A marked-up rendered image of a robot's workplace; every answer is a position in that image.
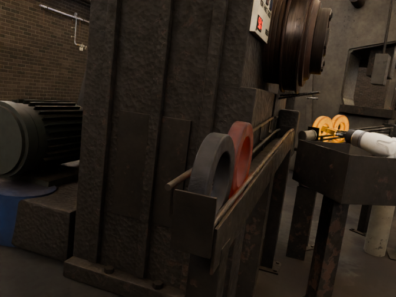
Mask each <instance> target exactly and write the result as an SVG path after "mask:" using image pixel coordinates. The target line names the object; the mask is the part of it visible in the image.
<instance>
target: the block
mask: <svg viewBox="0 0 396 297"><path fill-rule="evenodd" d="M299 118H300V111H296V110H287V109H281V110H280V113H279V117H278V128H277V129H279V125H280V126H288V127H294V130H295V134H294V138H293V146H292V154H291V156H293V154H294V147H295V143H296V136H297V132H298V125H299Z"/></svg>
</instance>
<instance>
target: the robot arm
mask: <svg viewBox="0 0 396 297"><path fill-rule="evenodd" d="M321 131H324V132H326V133H329V134H332V135H334V136H338V137H340V138H345V141H346V142H347V143H349V144H352V145H353V146H355V147H359V148H361V149H364V150H365V151H367V152H368V153H370V154H373V155H374V156H375V157H386V158H395V159H396V138H395V137H393V138H391V137H388V136H386V135H383V134H379V133H369V132H367V131H362V130H353V129H350V130H348V131H344V130H338V129H335V128H330V127H326V126H323V127H322V129H321Z"/></svg>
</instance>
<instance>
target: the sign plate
mask: <svg viewBox="0 0 396 297"><path fill-rule="evenodd" d="M271 14H272V11H271V10H270V0H269V5H267V3H266V0H253V8H252V16H251V21H250V30H249V31H250V32H251V33H252V34H253V35H254V36H255V37H256V38H257V39H258V40H259V41H260V42H261V43H263V44H267V43H268V35H269V27H270V19H271ZM259 17H260V18H259ZM260 19H261V20H260ZM260 22H261V23H260ZM262 22H263V23H262ZM259 25H260V29H259V27H258V26H259Z"/></svg>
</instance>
